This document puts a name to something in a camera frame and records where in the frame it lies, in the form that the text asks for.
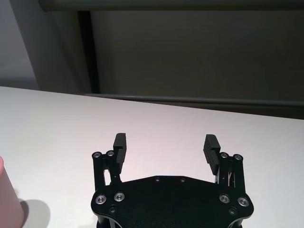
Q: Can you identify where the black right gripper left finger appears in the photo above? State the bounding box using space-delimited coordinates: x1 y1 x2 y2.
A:
91 133 128 191

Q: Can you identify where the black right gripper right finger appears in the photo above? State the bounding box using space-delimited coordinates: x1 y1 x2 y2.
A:
203 133 246 191

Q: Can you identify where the pink plastic cup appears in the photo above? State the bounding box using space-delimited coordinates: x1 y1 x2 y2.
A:
0 155 25 225

